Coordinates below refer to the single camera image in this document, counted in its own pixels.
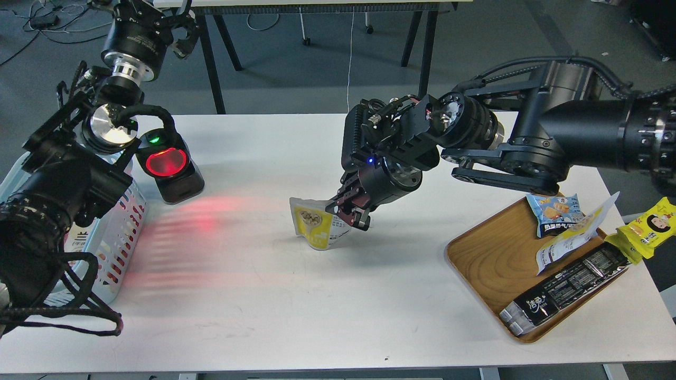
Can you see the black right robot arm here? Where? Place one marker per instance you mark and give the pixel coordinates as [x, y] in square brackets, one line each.
[520, 125]

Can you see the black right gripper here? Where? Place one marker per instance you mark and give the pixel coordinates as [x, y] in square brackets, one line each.
[377, 182]

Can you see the round-cornered wooden tray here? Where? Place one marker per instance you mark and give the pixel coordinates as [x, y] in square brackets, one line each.
[497, 259]

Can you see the yellow cartoon snack bag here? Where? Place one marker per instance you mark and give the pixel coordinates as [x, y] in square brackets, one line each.
[639, 238]

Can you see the light blue plastic basket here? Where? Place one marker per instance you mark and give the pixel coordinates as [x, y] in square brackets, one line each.
[113, 240]

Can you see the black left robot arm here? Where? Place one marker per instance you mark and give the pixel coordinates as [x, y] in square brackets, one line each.
[76, 167]

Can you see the black barcode scanner red window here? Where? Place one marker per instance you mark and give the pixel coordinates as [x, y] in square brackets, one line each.
[164, 156]

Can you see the black long snack package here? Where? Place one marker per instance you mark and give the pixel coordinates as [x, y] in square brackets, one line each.
[563, 289]

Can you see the blue snack bag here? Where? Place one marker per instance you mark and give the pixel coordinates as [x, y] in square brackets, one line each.
[554, 214]

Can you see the snack packages inside basket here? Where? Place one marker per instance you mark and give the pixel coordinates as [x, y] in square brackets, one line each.
[77, 238]

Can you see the black-legged background table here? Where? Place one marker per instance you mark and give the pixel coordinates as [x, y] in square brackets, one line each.
[300, 57]

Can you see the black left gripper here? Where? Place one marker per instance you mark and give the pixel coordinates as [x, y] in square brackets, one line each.
[140, 36]

